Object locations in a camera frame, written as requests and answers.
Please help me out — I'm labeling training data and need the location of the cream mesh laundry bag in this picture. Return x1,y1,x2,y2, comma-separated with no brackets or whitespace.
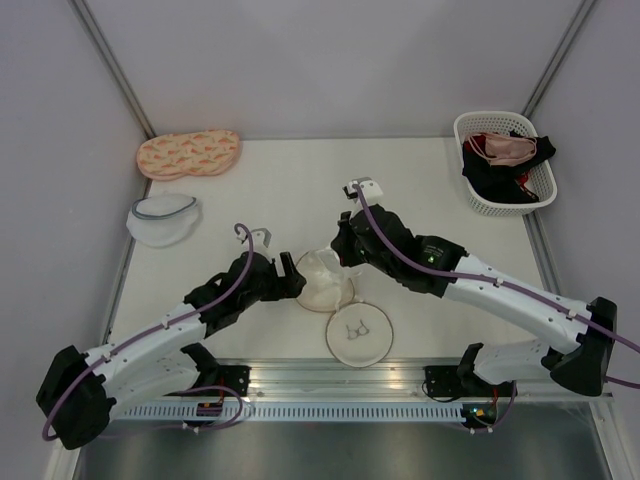
293,244,397,370

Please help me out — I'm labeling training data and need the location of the white bra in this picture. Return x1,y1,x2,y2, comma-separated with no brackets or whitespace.
296,248,356,313

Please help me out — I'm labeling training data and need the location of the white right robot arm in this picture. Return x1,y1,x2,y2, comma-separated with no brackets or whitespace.
330,205,617,397

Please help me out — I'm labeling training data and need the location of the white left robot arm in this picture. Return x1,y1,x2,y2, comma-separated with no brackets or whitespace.
36,252,306,450

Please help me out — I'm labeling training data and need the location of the white blue-trimmed mesh bag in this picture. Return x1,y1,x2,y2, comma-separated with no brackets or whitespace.
126,193,201,248

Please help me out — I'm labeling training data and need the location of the pink patterned bra case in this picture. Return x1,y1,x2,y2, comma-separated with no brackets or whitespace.
136,129,242,181

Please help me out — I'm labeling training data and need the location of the pink bra in basket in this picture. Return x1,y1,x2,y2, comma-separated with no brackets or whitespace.
467,133,537,167

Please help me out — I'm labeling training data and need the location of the black garment in basket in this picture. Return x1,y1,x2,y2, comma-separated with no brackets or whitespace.
462,131,556,204

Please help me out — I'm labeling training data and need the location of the white plastic basket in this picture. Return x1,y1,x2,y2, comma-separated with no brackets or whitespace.
453,111,557,217

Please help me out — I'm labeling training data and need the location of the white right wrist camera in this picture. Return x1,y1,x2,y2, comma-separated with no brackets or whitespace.
342,177,383,205

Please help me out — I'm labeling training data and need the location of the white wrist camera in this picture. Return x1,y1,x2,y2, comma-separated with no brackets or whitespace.
342,177,383,205
250,228,273,262

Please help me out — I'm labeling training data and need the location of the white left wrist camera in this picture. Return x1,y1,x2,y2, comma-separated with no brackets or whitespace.
250,228,273,262

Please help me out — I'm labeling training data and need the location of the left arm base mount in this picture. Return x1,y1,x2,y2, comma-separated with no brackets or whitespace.
181,343,251,396

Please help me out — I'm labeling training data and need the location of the white slotted cable duct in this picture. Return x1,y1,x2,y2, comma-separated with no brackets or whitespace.
119,399,465,423

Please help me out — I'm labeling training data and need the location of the aluminium front rail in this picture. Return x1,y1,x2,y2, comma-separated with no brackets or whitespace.
159,357,615,404

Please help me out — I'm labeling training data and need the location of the left side table rail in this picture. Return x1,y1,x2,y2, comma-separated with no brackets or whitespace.
91,177,149,346

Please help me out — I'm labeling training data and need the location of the table rail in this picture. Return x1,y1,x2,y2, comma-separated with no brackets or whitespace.
91,177,149,346
522,211,564,295

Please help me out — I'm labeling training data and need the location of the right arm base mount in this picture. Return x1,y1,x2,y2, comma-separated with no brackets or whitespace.
422,365,514,403

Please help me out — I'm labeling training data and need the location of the right side table rail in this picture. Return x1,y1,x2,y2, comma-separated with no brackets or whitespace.
522,211,564,295

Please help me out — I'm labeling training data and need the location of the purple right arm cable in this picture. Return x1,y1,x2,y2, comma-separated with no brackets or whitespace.
349,183,640,436

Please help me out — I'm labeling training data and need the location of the left aluminium corner post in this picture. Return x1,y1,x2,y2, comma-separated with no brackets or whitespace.
68,0,156,139

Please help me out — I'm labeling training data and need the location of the aluminium corner post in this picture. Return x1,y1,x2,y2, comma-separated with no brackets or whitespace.
68,0,156,139
521,0,600,118

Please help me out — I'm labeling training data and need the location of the right aluminium corner post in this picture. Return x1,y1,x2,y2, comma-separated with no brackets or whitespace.
521,0,600,118

